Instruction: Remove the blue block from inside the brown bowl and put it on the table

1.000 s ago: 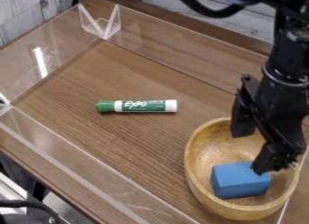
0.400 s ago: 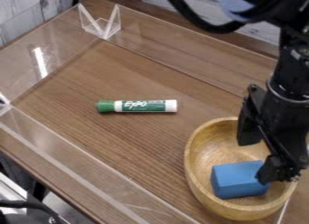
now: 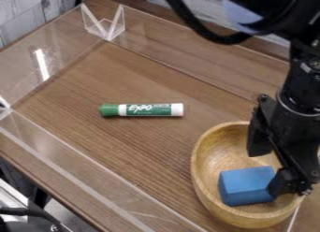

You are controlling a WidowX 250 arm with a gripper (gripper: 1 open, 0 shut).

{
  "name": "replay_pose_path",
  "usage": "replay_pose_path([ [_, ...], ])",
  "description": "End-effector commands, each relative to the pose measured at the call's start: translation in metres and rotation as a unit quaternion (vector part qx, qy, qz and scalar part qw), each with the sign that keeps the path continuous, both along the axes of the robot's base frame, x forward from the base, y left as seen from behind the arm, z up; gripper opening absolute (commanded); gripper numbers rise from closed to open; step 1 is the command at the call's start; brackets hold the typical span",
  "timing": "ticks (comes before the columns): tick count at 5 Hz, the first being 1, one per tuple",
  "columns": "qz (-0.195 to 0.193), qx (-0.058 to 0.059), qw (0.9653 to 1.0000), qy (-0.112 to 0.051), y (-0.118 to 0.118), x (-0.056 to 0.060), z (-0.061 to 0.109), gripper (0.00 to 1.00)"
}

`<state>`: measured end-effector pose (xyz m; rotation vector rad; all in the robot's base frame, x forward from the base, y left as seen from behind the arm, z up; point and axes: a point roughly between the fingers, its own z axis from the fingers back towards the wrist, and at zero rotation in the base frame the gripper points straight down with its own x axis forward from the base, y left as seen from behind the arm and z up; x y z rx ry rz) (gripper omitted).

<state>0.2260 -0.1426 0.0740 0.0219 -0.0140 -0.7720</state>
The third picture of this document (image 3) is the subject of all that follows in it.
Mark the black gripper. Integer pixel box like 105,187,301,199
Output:
247,94,320,197

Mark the blue foam block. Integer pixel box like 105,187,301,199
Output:
218,166,275,207

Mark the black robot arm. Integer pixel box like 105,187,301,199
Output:
226,0,320,196

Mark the brown wooden bowl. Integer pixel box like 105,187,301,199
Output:
192,122,303,229

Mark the green Expo marker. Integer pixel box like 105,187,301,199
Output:
101,103,184,117

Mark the black cable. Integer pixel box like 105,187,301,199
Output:
160,0,260,46

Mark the clear acrylic tray wall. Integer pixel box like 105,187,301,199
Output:
0,10,320,232

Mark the clear acrylic corner bracket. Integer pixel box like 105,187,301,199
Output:
81,4,125,41

